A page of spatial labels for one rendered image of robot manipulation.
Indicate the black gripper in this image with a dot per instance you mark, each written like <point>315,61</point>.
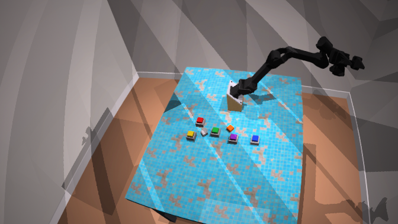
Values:
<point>338,57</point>

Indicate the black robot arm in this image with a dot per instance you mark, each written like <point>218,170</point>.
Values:
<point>274,60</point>

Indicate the red button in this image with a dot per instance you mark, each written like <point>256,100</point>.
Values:
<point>200,122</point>

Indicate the green button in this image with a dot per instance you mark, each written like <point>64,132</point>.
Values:
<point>215,132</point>

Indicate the purple button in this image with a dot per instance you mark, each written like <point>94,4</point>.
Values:
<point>233,138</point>

